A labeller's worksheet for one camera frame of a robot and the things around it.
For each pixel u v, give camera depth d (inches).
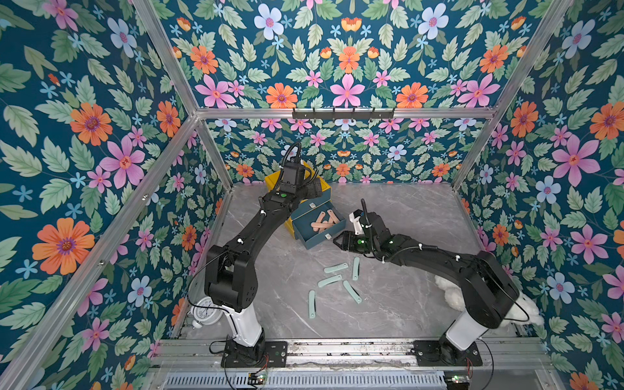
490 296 17.9
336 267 36.3
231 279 18.3
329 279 34.9
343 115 36.6
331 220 37.7
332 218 37.7
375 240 26.6
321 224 37.4
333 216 38.0
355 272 35.7
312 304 33.0
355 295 33.8
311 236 33.8
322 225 36.9
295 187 26.1
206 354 29.5
